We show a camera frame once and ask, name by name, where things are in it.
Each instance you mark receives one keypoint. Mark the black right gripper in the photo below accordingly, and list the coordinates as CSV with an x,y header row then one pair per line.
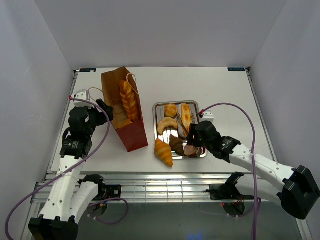
x,y
190,136

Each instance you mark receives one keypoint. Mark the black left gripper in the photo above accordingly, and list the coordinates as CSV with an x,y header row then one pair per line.
x,y
101,115

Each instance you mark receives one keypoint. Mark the steel serving tongs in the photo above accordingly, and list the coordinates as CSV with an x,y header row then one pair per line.
x,y
200,149

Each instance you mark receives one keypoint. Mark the brown red paper bag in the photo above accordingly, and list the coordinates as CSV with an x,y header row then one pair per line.
x,y
133,136

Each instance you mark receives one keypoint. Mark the white toasted oval loaf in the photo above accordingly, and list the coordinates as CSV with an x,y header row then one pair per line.
x,y
186,115

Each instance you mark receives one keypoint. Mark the long twisted glazed bread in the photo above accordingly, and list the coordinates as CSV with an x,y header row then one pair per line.
x,y
129,101

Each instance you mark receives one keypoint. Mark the short twisted glazed bread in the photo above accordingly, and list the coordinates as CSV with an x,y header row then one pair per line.
x,y
124,123

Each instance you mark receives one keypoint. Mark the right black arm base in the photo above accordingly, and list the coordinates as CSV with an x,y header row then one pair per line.
x,y
223,192

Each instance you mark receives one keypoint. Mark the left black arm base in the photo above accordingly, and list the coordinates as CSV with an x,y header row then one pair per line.
x,y
108,191

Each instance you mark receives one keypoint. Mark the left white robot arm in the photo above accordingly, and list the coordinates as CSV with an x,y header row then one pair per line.
x,y
59,218

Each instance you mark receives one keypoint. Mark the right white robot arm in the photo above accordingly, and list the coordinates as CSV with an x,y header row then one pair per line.
x,y
295,189

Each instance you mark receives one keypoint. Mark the sugar coated pink donut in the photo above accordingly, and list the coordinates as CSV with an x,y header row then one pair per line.
x,y
190,150

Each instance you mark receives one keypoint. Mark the dark chocolate croissant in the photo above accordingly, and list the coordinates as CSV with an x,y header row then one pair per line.
x,y
176,145

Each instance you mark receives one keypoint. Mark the steel rectangular tray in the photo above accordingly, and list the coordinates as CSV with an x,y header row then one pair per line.
x,y
158,110

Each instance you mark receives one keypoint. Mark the pale curved croissant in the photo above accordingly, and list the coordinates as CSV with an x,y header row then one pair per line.
x,y
166,123

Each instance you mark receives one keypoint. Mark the striped orange croissant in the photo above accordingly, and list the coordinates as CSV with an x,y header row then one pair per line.
x,y
163,152

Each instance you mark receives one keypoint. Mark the round golden bun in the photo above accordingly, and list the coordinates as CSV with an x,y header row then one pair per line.
x,y
170,110

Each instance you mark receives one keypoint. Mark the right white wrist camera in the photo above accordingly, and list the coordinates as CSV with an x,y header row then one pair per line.
x,y
206,116

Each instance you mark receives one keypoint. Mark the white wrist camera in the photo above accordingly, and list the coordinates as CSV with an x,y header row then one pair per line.
x,y
83,94
206,116

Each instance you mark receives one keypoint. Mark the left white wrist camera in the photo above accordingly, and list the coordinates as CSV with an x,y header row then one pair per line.
x,y
83,94

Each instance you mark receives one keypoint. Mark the aluminium frame rail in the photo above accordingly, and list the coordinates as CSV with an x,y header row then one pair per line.
x,y
150,188

